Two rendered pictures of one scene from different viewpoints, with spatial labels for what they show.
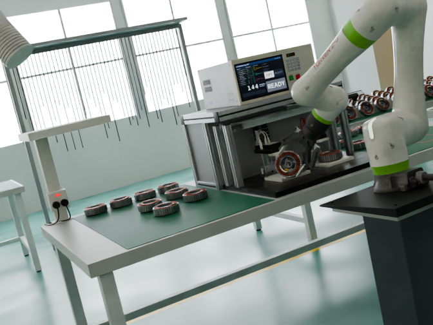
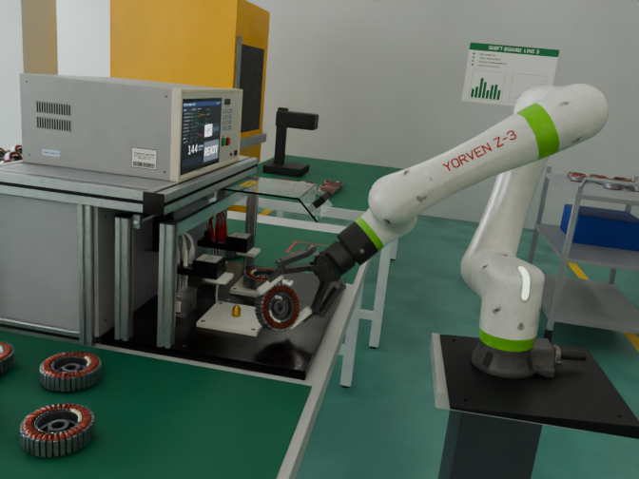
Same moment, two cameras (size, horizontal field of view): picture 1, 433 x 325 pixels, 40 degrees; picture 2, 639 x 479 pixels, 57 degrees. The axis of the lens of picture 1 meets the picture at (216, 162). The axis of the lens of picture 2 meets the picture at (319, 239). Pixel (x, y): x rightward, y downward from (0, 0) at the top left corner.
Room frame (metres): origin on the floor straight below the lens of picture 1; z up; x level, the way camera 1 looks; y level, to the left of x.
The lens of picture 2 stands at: (1.67, 0.74, 1.36)
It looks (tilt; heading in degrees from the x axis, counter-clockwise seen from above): 15 degrees down; 303
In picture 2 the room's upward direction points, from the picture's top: 6 degrees clockwise
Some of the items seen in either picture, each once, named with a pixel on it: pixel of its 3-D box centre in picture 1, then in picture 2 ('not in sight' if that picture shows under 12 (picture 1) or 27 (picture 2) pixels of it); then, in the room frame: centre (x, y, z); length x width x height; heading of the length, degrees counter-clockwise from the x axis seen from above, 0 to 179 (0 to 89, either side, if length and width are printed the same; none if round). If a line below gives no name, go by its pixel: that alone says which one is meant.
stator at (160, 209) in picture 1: (166, 208); (58, 429); (2.46, 0.25, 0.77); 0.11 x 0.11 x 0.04
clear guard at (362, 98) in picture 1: (326, 103); (270, 196); (2.68, -0.55, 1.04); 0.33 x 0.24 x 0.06; 24
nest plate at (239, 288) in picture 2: (330, 161); (262, 286); (2.66, -0.51, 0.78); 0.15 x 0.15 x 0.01; 24
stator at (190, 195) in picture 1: (195, 195); (70, 371); (2.61, 0.13, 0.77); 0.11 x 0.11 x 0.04
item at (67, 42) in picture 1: (119, 130); not in sight; (5.98, 0.89, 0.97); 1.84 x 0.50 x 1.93; 114
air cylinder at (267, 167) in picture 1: (269, 169); (182, 300); (2.69, -0.23, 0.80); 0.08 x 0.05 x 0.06; 114
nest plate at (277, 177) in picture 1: (287, 175); (236, 317); (2.56, -0.29, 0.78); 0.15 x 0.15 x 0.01; 24
